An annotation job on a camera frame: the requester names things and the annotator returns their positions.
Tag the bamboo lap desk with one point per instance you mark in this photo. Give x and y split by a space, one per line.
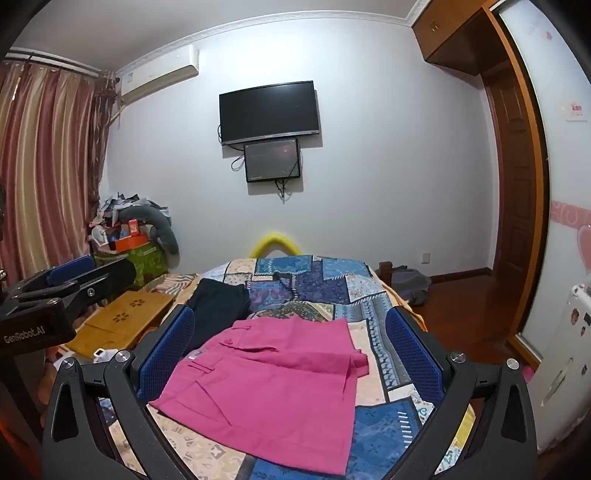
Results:
117 325

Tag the white appliance with stickers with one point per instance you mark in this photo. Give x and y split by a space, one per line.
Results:
563 369

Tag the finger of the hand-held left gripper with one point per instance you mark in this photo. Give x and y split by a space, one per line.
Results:
104 279
69 271

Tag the pink pants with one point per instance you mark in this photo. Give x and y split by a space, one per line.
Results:
277 378

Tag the white air conditioner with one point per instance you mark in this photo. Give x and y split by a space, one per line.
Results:
157 76

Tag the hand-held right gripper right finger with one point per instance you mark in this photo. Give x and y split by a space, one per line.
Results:
411 357

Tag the wooden overhead cabinet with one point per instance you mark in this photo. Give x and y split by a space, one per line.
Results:
450 34

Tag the orange box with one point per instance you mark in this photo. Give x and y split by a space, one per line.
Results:
131 242

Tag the grey bag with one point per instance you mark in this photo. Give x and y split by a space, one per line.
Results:
413 286

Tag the wooden door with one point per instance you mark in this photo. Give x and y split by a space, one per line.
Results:
512 184

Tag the wall socket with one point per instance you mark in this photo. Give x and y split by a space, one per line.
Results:
425 256

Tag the striped pink curtain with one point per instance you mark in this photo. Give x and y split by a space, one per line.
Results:
46 161

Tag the curtain rod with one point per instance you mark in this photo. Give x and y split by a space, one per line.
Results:
51 62

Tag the green storage box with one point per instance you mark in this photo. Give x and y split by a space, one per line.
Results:
143 263

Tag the orange green blanket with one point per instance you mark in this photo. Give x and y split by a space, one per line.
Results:
411 309

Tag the small black wall monitor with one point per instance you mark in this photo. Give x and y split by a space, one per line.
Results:
272 159

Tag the wooden bed post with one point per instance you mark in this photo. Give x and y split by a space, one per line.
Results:
385 268

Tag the dark navy pants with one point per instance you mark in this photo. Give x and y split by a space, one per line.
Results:
217 304

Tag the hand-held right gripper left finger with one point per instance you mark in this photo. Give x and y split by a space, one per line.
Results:
167 353

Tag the patchwork printed blanket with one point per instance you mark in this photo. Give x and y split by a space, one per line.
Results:
332 295

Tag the grey plush pillow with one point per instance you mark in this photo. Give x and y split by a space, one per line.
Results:
161 228

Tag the black wall television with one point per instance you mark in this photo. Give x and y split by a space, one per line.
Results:
270 110

